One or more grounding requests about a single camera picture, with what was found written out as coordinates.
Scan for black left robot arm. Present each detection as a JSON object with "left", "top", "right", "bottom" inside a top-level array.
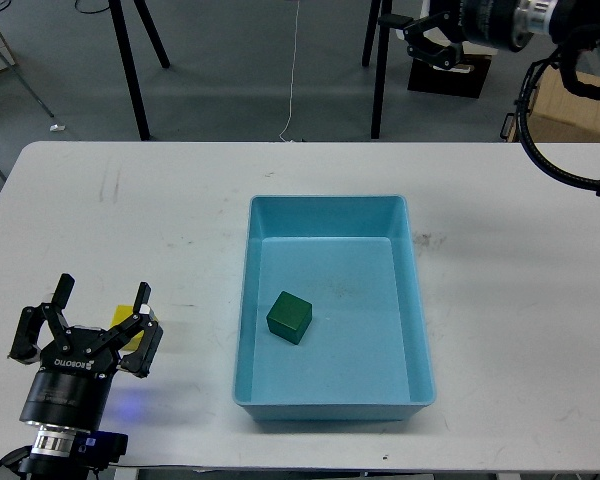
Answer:
[{"left": 0, "top": 273, "right": 163, "bottom": 479}]

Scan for cardboard box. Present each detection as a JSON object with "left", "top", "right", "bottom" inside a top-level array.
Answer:
[{"left": 527, "top": 68, "right": 600, "bottom": 143}]

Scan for black table leg pair left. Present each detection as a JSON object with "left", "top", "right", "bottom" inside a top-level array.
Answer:
[{"left": 107, "top": 0, "right": 171, "bottom": 143}]

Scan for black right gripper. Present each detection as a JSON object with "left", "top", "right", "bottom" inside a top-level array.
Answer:
[{"left": 377, "top": 0, "right": 467, "bottom": 70}]

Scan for black table leg pair right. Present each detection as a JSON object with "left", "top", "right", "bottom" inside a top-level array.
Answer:
[{"left": 361, "top": 0, "right": 393, "bottom": 140}]

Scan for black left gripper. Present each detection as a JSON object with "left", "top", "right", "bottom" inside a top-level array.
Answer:
[{"left": 8, "top": 273, "right": 163, "bottom": 378}]

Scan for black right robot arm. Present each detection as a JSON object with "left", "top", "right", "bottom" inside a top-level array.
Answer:
[{"left": 378, "top": 1, "right": 600, "bottom": 101}]

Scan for green wooden block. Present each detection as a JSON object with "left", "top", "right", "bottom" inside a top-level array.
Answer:
[{"left": 266, "top": 291, "right": 313, "bottom": 345}]

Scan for white hanging cord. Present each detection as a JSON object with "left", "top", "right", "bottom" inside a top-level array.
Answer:
[{"left": 278, "top": 0, "right": 301, "bottom": 144}]

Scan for black corrugated cable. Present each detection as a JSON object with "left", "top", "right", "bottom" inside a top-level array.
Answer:
[{"left": 514, "top": 47, "right": 600, "bottom": 197}]

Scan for black clips on cardboard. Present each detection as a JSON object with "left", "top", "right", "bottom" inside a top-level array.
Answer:
[{"left": 499, "top": 112, "right": 517, "bottom": 143}]

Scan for black table leg pair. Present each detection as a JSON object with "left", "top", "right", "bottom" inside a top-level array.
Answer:
[
  {"left": 361, "top": 0, "right": 393, "bottom": 140},
  {"left": 107, "top": 0, "right": 171, "bottom": 143}
]

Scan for yellow wooden block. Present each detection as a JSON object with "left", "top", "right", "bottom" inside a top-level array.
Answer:
[{"left": 110, "top": 304, "right": 142, "bottom": 351}]

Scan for black storage box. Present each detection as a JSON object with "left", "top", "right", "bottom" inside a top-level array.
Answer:
[{"left": 407, "top": 54, "right": 493, "bottom": 99}]

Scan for light blue plastic bin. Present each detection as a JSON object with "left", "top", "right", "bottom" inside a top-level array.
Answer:
[{"left": 233, "top": 195, "right": 436, "bottom": 421}]

